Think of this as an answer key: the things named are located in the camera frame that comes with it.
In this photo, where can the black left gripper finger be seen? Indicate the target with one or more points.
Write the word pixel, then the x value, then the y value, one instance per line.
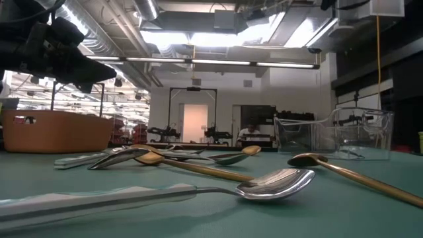
pixel 85 87
pixel 92 71

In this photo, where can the orange plastic bin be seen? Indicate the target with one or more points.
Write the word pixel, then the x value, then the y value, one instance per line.
pixel 56 135

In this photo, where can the gold spoon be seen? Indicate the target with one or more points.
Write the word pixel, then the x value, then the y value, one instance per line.
pixel 363 180
pixel 205 170
pixel 252 150

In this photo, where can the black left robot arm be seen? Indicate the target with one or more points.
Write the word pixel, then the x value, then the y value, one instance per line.
pixel 13 33

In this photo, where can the long ceiling light bar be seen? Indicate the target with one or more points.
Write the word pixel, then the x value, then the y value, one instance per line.
pixel 218 61

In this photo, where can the person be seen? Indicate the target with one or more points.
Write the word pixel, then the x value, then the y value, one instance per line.
pixel 250 134

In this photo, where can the green table mat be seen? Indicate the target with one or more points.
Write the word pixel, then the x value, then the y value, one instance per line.
pixel 330 215

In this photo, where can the clear plastic bin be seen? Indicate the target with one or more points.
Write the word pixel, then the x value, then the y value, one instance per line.
pixel 363 145

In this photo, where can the white ceiling box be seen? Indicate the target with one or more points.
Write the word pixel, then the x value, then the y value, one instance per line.
pixel 380 8

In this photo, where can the yellow-green object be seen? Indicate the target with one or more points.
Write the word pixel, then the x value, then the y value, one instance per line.
pixel 420 142

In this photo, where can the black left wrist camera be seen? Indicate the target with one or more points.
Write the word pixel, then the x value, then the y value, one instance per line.
pixel 67 31

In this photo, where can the black table frame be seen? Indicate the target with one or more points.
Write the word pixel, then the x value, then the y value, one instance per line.
pixel 267 149

